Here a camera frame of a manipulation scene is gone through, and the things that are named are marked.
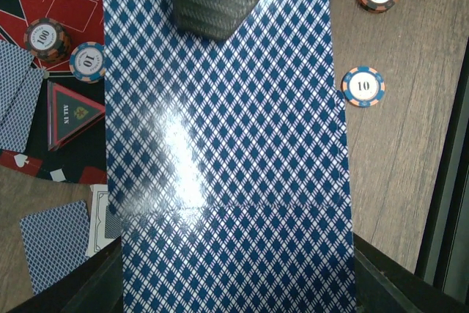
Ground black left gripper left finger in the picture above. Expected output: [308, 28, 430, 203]
[10, 237, 123, 312]

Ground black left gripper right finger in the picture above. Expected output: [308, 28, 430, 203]
[353, 234, 468, 312]

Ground blue backed card deck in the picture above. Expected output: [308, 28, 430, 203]
[103, 0, 357, 312]

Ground orange blue 10 chip stack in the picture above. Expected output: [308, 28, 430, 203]
[341, 66, 385, 108]

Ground dealt card seat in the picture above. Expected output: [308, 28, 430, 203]
[1, 40, 43, 129]

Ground white card box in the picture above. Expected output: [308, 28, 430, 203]
[86, 184, 122, 257]

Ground loose card on table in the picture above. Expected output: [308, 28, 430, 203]
[20, 200, 89, 295]

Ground round red black poker mat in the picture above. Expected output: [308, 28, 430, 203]
[0, 0, 109, 185]

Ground triangular all in marker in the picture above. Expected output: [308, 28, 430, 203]
[47, 81, 106, 151]

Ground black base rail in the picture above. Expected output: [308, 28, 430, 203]
[415, 59, 468, 303]

